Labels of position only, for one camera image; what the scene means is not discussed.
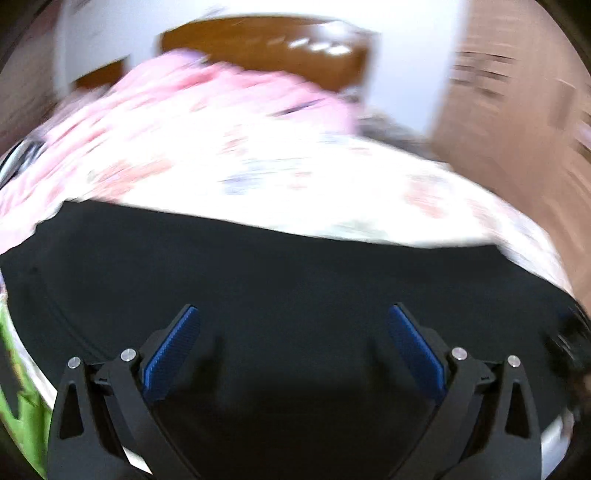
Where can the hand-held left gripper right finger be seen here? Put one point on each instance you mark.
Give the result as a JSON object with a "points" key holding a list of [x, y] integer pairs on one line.
{"points": [[414, 350]]}

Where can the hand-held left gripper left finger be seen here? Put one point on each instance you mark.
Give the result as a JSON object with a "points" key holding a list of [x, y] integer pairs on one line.
{"points": [[171, 350]]}

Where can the black pants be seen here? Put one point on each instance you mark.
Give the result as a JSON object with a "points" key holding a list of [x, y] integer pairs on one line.
{"points": [[295, 286]]}

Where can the green bag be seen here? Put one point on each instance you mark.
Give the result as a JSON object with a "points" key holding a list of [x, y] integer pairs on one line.
{"points": [[23, 415]]}

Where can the floral bed sheet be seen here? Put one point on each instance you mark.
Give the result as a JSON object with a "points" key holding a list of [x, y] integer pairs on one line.
{"points": [[286, 184]]}

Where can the nightstand with floral cloth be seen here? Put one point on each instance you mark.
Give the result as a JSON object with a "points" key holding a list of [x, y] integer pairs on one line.
{"points": [[392, 131]]}

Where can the wooden wardrobe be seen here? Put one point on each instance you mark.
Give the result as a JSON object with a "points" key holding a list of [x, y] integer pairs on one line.
{"points": [[521, 106]]}

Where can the pink blanket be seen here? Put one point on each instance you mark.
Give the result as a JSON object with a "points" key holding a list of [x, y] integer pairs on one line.
{"points": [[184, 97]]}

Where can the dark wooden nightstand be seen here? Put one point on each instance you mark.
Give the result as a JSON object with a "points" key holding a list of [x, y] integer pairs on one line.
{"points": [[99, 74]]}

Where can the wooden headboard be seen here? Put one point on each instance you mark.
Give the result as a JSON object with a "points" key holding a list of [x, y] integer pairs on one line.
{"points": [[268, 50]]}

